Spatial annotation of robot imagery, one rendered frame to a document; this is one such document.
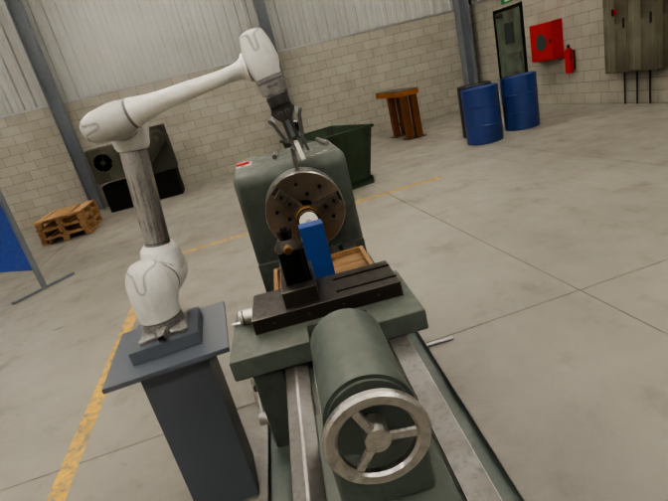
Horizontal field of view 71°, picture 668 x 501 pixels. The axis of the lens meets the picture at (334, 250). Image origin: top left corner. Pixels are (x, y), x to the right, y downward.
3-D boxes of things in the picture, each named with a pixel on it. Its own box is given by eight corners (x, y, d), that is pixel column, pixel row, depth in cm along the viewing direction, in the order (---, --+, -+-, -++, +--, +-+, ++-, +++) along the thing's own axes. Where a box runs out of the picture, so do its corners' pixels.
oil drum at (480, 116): (460, 144, 811) (453, 91, 782) (491, 135, 820) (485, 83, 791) (478, 146, 756) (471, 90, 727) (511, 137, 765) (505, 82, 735)
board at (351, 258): (275, 277, 185) (273, 268, 184) (364, 254, 187) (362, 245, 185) (277, 311, 157) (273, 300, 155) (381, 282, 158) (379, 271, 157)
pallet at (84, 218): (60, 231, 936) (51, 211, 922) (104, 219, 953) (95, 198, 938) (41, 248, 821) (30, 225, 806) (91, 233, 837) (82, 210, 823)
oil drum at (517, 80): (497, 130, 852) (492, 80, 823) (527, 121, 861) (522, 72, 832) (517, 131, 797) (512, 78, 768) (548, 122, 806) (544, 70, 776)
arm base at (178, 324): (137, 352, 167) (131, 339, 165) (144, 326, 188) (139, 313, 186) (188, 335, 170) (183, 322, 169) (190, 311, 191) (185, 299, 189)
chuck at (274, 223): (274, 250, 197) (257, 176, 186) (348, 235, 199) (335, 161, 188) (274, 256, 188) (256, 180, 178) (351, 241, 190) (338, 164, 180)
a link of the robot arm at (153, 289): (133, 330, 172) (109, 276, 164) (148, 308, 189) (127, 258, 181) (176, 320, 171) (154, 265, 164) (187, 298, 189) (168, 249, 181)
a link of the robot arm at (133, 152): (144, 303, 188) (159, 282, 209) (184, 297, 188) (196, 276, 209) (86, 103, 162) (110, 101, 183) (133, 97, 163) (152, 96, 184)
